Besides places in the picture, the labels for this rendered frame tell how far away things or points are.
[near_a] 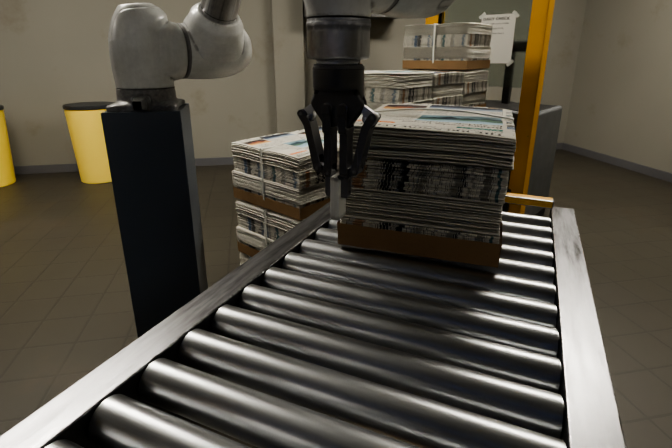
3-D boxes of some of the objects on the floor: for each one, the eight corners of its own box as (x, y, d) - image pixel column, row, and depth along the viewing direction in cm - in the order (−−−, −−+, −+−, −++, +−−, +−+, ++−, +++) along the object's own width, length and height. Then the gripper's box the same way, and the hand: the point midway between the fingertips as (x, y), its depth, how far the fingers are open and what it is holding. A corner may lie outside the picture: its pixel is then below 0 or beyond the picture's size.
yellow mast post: (501, 239, 282) (544, -91, 225) (507, 235, 289) (549, -87, 231) (515, 243, 277) (563, -95, 219) (520, 239, 283) (568, -91, 225)
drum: (132, 171, 443) (122, 100, 421) (121, 183, 402) (108, 106, 380) (85, 173, 435) (72, 101, 413) (69, 186, 394) (53, 107, 372)
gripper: (389, 61, 64) (384, 215, 71) (309, 61, 69) (312, 204, 76) (372, 63, 57) (368, 231, 65) (285, 62, 62) (291, 218, 70)
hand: (338, 196), depth 69 cm, fingers closed
